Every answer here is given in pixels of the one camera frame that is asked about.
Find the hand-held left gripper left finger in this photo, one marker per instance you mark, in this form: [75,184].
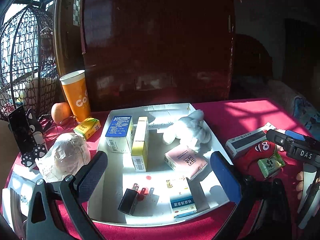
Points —
[92,172]

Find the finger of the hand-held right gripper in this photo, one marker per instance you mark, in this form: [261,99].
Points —
[277,137]
[296,135]

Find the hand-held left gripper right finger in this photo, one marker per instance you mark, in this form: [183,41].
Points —
[225,177]

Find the white cardboard tray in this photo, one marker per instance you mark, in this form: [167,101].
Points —
[112,175]

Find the green snack packet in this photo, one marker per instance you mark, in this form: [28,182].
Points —
[270,165]

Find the red plush toy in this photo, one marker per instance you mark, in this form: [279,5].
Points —
[252,155]

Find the grey white long box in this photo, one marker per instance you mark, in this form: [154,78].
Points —
[240,143]

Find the pink tissue pack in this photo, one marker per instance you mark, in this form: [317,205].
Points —
[185,160]

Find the black charger plug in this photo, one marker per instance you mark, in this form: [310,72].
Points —
[128,200]

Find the small blue white medicine box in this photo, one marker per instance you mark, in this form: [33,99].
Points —
[182,200]

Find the yellow white medicine box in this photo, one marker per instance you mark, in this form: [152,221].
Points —
[139,142]

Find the white pink plush toy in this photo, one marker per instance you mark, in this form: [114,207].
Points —
[190,127]

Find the person's right hand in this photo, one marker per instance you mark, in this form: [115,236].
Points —
[299,182]

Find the small white packet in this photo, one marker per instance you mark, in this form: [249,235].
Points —
[270,125]

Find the blue patchwork quilt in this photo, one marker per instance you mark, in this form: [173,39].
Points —
[303,107]

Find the white plastic wrapped bundle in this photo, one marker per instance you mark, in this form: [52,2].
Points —
[65,152]

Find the yellow green juice box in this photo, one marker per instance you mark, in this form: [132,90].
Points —
[87,127]

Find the red tablecloth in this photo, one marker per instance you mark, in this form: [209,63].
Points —
[237,115]

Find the bed with patterned sheet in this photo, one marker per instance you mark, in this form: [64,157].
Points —
[275,87]

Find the eyeglasses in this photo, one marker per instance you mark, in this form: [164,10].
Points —
[60,124]

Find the apple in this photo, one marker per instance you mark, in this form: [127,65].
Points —
[60,112]

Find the white printed box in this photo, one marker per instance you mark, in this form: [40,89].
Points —
[20,192]

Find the cat shaped phone stand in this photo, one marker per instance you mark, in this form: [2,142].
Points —
[33,125]

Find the orange paper cup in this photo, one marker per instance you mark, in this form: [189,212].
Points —
[75,95]

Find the black phone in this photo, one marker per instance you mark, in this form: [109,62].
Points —
[20,130]

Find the wooden bed headboard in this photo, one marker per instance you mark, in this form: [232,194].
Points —
[252,55]

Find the dark wooden cabinet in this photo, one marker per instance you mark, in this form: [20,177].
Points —
[155,42]

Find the checkered strip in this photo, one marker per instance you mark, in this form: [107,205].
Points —
[76,0]

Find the curved wooden frame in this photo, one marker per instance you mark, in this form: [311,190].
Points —
[61,30]

